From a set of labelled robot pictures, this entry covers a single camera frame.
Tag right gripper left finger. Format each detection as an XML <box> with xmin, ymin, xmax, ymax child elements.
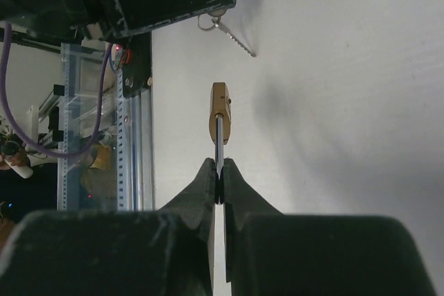
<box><xmin>1</xmin><ymin>158</ymin><xmax>217</xmax><ymax>295</ymax></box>

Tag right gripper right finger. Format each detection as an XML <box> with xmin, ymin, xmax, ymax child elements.
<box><xmin>223</xmin><ymin>159</ymin><xmax>436</xmax><ymax>295</ymax></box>

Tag small padlock keys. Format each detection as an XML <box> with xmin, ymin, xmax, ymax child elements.
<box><xmin>197</xmin><ymin>9</ymin><xmax>257</xmax><ymax>58</ymax></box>

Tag small brass padlock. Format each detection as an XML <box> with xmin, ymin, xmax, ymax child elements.
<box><xmin>209</xmin><ymin>82</ymin><xmax>232</xmax><ymax>177</ymax></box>

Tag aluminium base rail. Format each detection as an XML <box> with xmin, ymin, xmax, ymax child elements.
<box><xmin>130</xmin><ymin>89</ymin><xmax>155</xmax><ymax>211</ymax></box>

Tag left black mount plate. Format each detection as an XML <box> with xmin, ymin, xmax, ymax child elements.
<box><xmin>121</xmin><ymin>33</ymin><xmax>153</xmax><ymax>98</ymax></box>

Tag slotted cable duct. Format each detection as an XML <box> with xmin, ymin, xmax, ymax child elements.
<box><xmin>116</xmin><ymin>70</ymin><xmax>133</xmax><ymax>211</ymax></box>

